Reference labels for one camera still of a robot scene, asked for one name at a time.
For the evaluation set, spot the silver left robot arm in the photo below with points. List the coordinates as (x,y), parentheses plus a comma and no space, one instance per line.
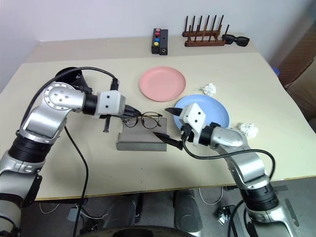
(56,108)

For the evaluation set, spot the grey glasses case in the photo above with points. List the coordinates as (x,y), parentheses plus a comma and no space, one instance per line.
(144,138)

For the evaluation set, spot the brown cardboard box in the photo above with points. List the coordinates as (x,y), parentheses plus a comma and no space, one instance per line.
(300,84)

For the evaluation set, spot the small blue object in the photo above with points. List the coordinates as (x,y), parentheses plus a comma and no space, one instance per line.
(277,70)

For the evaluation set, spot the brown round-frame glasses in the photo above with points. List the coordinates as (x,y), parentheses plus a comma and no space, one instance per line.
(145,121)

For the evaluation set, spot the pink plate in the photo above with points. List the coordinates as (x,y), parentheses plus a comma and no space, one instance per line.
(161,84)

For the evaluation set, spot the crumpled white paper ball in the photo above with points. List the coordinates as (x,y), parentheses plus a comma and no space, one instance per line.
(209,89)
(248,129)

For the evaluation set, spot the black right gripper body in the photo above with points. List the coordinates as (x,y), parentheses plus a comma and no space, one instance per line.
(187,133)

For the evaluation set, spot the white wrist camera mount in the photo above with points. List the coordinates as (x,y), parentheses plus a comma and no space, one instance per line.
(111,102)
(195,117)

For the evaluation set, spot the small grey floor box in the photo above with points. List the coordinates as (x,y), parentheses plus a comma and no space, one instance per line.
(73,214)

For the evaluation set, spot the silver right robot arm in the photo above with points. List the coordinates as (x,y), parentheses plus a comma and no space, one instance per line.
(237,148)

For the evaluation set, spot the black sunglasses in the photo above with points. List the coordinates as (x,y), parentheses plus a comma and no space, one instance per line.
(237,39)

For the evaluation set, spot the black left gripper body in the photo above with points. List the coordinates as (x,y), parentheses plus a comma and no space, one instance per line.
(127,110)

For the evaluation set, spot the dark rounded shape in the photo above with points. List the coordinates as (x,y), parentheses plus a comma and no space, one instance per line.
(187,209)

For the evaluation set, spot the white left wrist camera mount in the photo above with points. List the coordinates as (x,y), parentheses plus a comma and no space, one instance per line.
(111,102)

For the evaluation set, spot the black cup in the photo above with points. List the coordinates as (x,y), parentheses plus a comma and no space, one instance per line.
(70,75)

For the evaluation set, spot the brown wooden dish rack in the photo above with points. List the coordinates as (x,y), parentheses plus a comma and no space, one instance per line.
(203,39)

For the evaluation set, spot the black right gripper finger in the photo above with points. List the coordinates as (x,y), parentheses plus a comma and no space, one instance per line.
(174,111)
(169,140)

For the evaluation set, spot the black box with coloured buttons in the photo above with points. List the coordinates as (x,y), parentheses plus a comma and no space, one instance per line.
(156,40)

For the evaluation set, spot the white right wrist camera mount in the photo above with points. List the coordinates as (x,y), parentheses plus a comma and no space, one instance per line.
(195,117)

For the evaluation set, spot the small black floor device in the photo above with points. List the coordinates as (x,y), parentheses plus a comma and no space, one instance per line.
(225,214)

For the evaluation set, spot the blue plate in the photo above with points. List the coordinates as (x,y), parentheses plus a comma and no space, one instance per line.
(214,111)

